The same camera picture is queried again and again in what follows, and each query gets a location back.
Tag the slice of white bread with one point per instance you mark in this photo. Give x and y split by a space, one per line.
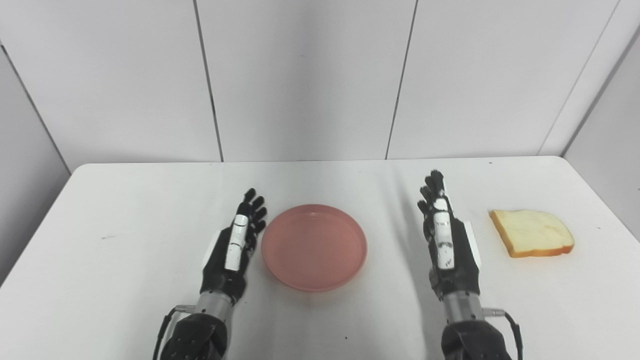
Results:
532 232

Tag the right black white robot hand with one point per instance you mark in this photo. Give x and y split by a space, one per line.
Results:
450 250

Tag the pink round plate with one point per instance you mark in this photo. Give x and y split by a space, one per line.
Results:
314 247

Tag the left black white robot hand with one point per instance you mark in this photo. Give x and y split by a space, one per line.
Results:
232 255

